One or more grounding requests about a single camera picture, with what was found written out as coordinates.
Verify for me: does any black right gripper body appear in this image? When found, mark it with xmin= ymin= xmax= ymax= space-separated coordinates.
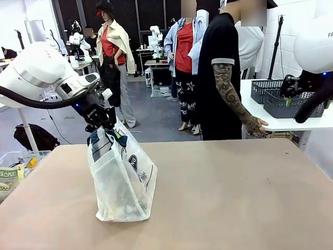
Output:
xmin=296 ymin=69 xmax=329 ymax=92

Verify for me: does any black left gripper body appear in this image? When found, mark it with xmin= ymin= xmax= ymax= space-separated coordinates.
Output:
xmin=74 ymin=95 xmax=118 ymax=131

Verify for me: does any dark grey plastic basket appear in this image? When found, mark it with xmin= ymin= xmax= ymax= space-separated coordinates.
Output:
xmin=251 ymin=79 xmax=285 ymax=105
xmin=263 ymin=88 xmax=326 ymax=119

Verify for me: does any translucent white shopping bag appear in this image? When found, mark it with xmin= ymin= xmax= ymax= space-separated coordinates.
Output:
xmin=86 ymin=117 xmax=159 ymax=222

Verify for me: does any tattooed right forearm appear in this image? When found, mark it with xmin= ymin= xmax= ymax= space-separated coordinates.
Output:
xmin=222 ymin=92 xmax=257 ymax=129

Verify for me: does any tattooed right hand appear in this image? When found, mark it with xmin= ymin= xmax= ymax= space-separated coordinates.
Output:
xmin=246 ymin=116 xmax=269 ymax=136

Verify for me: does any white side table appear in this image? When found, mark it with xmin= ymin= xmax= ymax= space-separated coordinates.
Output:
xmin=240 ymin=79 xmax=333 ymax=153

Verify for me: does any black tripod stand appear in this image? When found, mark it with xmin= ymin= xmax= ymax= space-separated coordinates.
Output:
xmin=267 ymin=14 xmax=287 ymax=80
xmin=14 ymin=29 xmax=26 ymax=51

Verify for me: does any mannequin with white shirt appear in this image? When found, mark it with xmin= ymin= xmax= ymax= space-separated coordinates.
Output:
xmin=234 ymin=20 xmax=265 ymax=72

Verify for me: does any clear plastic crate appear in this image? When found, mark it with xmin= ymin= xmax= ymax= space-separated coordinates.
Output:
xmin=0 ymin=149 xmax=52 ymax=204

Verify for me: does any black backpack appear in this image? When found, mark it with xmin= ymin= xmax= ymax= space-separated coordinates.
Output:
xmin=13 ymin=123 xmax=61 ymax=152

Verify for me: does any clear storage bin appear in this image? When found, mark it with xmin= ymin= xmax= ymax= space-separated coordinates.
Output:
xmin=151 ymin=85 xmax=174 ymax=98

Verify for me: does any mannequin with cream jacket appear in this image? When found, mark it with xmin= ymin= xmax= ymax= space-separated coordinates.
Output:
xmin=95 ymin=0 xmax=136 ymax=129

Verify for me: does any white table with leg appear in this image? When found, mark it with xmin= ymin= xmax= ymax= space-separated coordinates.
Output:
xmin=0 ymin=102 xmax=40 ymax=152

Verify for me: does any background person black shirt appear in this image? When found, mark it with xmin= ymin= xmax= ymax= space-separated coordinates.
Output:
xmin=83 ymin=27 xmax=99 ymax=57

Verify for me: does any small grey background table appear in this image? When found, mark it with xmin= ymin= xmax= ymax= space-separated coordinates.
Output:
xmin=144 ymin=59 xmax=171 ymax=88

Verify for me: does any person in black T-shirt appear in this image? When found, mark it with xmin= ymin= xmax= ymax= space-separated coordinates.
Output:
xmin=197 ymin=0 xmax=268 ymax=141

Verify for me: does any beige green-lettered snack pack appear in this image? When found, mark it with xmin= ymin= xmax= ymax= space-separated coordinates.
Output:
xmin=0 ymin=164 xmax=25 ymax=187

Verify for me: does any mannequin in red top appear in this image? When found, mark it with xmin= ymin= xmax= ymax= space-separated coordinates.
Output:
xmin=163 ymin=17 xmax=209 ymax=132

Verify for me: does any whiteboard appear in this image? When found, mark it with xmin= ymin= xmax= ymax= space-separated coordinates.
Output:
xmin=24 ymin=19 xmax=47 ymax=44

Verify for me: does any seated person in black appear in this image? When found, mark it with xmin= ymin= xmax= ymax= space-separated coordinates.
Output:
xmin=0 ymin=46 xmax=18 ymax=63

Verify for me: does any black right arm cable sleeve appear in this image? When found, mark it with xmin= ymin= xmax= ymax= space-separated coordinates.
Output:
xmin=294 ymin=85 xmax=333 ymax=124

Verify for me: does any black arm cable sleeve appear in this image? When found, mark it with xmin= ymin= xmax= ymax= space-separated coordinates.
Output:
xmin=0 ymin=82 xmax=101 ymax=110
xmin=294 ymin=85 xmax=333 ymax=124

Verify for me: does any black left arm cable sleeve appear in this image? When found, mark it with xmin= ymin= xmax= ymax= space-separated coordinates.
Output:
xmin=0 ymin=82 xmax=101 ymax=110

